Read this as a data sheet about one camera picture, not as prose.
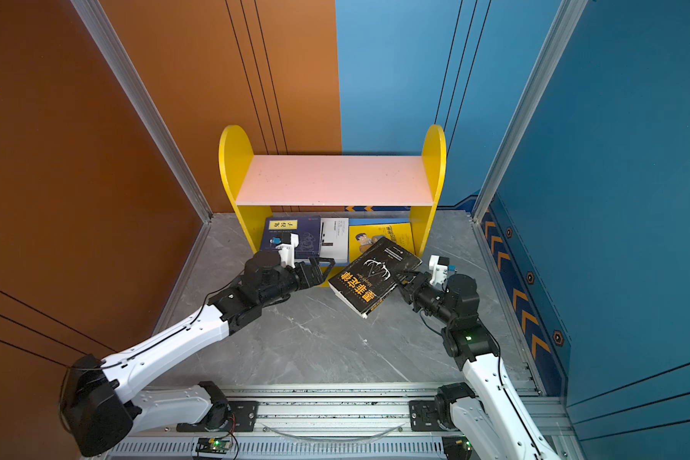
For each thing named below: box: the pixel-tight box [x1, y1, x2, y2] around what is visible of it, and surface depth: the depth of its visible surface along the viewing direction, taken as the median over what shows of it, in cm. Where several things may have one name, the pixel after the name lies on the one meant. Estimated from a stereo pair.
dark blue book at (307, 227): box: [260, 215, 322, 259], surface depth 91 cm
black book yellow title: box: [327, 236, 423, 319], surface depth 73 cm
